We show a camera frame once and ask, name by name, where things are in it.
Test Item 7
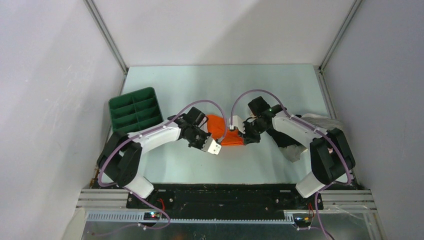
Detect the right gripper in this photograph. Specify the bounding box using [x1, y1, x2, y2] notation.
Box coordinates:
[237, 119, 269, 145]

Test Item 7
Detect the orange underwear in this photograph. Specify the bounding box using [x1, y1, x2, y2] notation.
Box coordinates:
[205, 114, 245, 147]

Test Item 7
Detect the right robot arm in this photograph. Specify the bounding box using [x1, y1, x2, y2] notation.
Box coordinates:
[239, 96, 356, 209]

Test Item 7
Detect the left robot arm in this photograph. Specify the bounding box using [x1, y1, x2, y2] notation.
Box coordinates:
[97, 107, 222, 208]

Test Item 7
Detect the black underwear beige waistband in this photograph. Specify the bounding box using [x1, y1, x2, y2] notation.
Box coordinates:
[261, 113, 311, 148]

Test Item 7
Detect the grey underwear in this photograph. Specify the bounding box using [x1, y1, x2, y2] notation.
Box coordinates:
[279, 144, 308, 163]

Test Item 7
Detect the green divided tray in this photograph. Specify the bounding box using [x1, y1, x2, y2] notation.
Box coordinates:
[108, 87, 164, 133]

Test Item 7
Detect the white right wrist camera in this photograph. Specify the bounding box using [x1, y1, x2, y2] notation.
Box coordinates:
[228, 115, 245, 134]

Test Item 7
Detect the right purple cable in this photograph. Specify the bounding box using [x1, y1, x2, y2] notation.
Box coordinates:
[230, 89, 354, 239]

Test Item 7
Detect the purple cable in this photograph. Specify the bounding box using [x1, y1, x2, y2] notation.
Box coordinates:
[230, 89, 354, 239]
[97, 99, 229, 237]

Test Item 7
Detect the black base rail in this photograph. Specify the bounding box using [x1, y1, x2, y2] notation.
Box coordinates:
[146, 183, 324, 221]

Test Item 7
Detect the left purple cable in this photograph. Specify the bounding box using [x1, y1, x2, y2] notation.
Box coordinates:
[97, 99, 229, 237]

